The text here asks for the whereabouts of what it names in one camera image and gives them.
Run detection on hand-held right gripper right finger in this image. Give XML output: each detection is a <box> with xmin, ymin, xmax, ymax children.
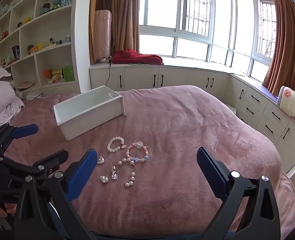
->
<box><xmin>197</xmin><ymin>147</ymin><xmax>280</xmax><ymax>240</ymax></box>

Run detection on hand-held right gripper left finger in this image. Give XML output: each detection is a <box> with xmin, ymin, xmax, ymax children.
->
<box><xmin>14</xmin><ymin>149</ymin><xmax>98</xmax><ymax>240</ymax></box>

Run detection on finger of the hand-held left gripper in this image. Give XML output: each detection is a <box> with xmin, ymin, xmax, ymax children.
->
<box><xmin>2</xmin><ymin>149</ymin><xmax>69</xmax><ymax>178</ymax></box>
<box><xmin>0</xmin><ymin>124</ymin><xmax>39</xmax><ymax>153</ymax></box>

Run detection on small silver earrings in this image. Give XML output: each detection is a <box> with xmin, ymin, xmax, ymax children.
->
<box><xmin>109</xmin><ymin>165</ymin><xmax>120</xmax><ymax>181</ymax></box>

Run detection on white bead bracelet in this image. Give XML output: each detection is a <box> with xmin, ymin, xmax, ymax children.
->
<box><xmin>107</xmin><ymin>136</ymin><xmax>127</xmax><ymax>153</ymax></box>

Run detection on short pearl strand earring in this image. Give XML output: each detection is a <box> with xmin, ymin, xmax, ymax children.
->
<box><xmin>117</xmin><ymin>156</ymin><xmax>135</xmax><ymax>167</ymax></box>

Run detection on curved pearl strand earring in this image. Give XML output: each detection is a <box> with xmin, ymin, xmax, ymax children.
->
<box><xmin>123</xmin><ymin>171</ymin><xmax>136</xmax><ymax>188</ymax></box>

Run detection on pink colourful bead bracelet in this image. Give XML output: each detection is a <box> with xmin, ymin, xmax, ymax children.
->
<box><xmin>126</xmin><ymin>141</ymin><xmax>150</xmax><ymax>163</ymax></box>

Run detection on white rectangular storage box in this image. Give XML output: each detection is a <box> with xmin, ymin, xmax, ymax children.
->
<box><xmin>53</xmin><ymin>85</ymin><xmax>126</xmax><ymax>141</ymax></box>

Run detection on person's left hand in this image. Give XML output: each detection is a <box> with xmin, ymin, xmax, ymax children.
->
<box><xmin>0</xmin><ymin>200</ymin><xmax>17</xmax><ymax>218</ymax></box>

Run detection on lavender quilt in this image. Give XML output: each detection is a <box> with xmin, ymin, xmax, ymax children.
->
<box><xmin>0</xmin><ymin>81</ymin><xmax>25</xmax><ymax>128</ymax></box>

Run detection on pink plush bed blanket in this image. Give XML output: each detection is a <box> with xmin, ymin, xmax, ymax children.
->
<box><xmin>0</xmin><ymin>85</ymin><xmax>295</xmax><ymax>240</ymax></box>

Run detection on green carton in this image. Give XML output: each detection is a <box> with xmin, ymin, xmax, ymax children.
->
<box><xmin>62</xmin><ymin>64</ymin><xmax>75</xmax><ymax>83</ymax></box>

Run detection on shelf of small toys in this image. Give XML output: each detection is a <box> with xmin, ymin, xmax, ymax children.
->
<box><xmin>0</xmin><ymin>0</ymin><xmax>74</xmax><ymax>90</ymax></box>

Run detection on purple seat cushion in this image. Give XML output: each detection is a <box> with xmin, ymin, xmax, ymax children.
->
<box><xmin>257</xmin><ymin>83</ymin><xmax>280</xmax><ymax>103</ymax></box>

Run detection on white window seat cabinets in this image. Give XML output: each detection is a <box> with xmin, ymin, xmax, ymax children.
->
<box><xmin>89</xmin><ymin>63</ymin><xmax>295</xmax><ymax>180</ymax></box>

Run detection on floral cream pillow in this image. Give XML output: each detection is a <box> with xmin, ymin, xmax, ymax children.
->
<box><xmin>279</xmin><ymin>86</ymin><xmax>295</xmax><ymax>127</ymax></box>

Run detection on pink suitcase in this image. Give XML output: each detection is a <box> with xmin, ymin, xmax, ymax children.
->
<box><xmin>95</xmin><ymin>9</ymin><xmax>112</xmax><ymax>63</ymax></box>

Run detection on red blanket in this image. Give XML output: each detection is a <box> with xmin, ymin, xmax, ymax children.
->
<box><xmin>112</xmin><ymin>48</ymin><xmax>164</xmax><ymax>65</ymax></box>

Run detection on white-framed bay window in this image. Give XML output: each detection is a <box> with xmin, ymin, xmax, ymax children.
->
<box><xmin>138</xmin><ymin>0</ymin><xmax>278</xmax><ymax>78</ymax></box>

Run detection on brown curtain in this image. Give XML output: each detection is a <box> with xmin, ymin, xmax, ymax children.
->
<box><xmin>262</xmin><ymin>0</ymin><xmax>295</xmax><ymax>97</ymax></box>
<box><xmin>89</xmin><ymin>0</ymin><xmax>140</xmax><ymax>63</ymax></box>

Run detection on black cable with round device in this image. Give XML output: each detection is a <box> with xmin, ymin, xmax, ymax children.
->
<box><xmin>95</xmin><ymin>56</ymin><xmax>113</xmax><ymax>88</ymax></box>

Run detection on white wall shelf unit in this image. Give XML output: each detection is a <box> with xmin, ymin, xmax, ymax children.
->
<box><xmin>0</xmin><ymin>0</ymin><xmax>81</xmax><ymax>98</ymax></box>

